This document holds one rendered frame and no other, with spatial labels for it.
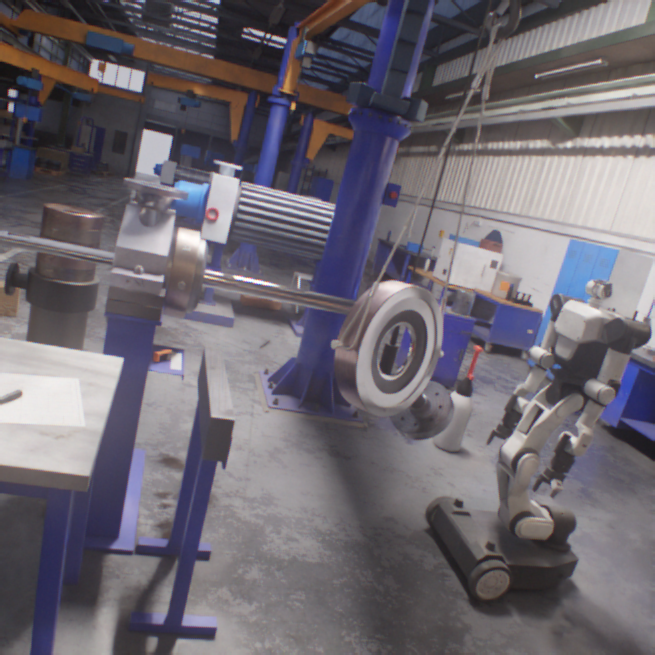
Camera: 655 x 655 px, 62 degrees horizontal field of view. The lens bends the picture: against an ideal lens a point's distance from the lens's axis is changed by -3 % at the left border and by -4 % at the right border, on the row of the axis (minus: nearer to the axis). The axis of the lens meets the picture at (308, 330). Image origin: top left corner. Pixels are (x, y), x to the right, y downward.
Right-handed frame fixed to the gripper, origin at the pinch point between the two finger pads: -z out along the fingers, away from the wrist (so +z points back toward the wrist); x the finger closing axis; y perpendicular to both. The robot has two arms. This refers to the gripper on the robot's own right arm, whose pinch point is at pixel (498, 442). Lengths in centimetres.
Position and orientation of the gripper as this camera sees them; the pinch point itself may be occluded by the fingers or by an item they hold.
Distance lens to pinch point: 306.7
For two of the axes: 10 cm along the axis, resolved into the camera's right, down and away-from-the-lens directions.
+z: 4.3, -8.9, -1.9
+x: -8.9, -3.7, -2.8
